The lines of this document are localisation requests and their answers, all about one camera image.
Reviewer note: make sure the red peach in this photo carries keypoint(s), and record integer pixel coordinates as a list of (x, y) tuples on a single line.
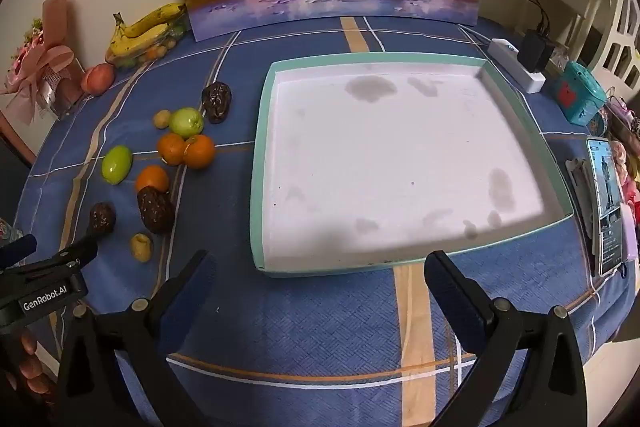
[(97, 79)]

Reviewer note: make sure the teal toy box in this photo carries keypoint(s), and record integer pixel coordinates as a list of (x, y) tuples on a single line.
[(577, 94)]

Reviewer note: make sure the oval green fruit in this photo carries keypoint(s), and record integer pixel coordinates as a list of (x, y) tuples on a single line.
[(117, 164)]

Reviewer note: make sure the round green guava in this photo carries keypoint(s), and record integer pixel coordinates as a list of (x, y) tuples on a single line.
[(186, 122)]

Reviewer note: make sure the white phone stand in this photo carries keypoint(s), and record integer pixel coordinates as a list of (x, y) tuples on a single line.
[(580, 187)]

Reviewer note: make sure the smartphone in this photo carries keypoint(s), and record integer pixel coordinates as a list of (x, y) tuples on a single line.
[(607, 207)]

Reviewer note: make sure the pink dolls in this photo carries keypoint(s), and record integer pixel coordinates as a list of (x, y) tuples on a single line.
[(625, 157)]

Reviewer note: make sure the person's left hand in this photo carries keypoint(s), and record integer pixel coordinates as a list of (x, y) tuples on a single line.
[(30, 367)]

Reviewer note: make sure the large dark brown fruit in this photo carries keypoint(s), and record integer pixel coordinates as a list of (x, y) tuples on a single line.
[(156, 211)]

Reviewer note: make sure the small dark brown fruit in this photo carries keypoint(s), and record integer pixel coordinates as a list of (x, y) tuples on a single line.
[(102, 217)]

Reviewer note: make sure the orange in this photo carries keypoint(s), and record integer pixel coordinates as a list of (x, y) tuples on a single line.
[(152, 179), (171, 149), (200, 153)]

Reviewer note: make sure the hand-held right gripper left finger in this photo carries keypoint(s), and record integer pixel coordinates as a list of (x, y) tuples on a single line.
[(192, 279)]

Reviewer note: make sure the teal rimmed white tray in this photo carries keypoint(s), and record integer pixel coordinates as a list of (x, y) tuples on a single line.
[(400, 167)]

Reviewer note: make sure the white power strip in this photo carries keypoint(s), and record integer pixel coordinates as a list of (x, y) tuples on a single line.
[(520, 69)]

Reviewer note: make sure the black charger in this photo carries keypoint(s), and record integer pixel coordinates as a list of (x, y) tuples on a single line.
[(535, 51)]

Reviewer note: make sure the medium dark brown fruit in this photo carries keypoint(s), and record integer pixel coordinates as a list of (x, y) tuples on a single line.
[(217, 103)]

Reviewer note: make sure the bunch of yellow bananas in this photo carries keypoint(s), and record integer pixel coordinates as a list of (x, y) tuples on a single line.
[(145, 29)]

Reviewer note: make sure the clear fruit bowl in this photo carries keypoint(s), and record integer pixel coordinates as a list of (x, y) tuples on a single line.
[(165, 46)]

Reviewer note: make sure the blue plaid tablecloth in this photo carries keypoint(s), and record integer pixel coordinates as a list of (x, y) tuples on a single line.
[(310, 337)]

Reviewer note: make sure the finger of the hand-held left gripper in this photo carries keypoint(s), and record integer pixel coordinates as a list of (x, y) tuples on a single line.
[(80, 252), (17, 251)]

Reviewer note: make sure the small yellow fruit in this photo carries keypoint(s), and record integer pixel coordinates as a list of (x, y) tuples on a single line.
[(161, 119), (142, 248)]

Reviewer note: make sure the white chair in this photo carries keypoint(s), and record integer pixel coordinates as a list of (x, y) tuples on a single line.
[(600, 7)]

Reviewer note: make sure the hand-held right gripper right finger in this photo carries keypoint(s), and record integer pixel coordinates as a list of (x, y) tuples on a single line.
[(450, 292)]

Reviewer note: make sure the pink wrapped bouquet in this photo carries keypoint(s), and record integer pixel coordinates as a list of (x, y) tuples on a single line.
[(45, 62)]

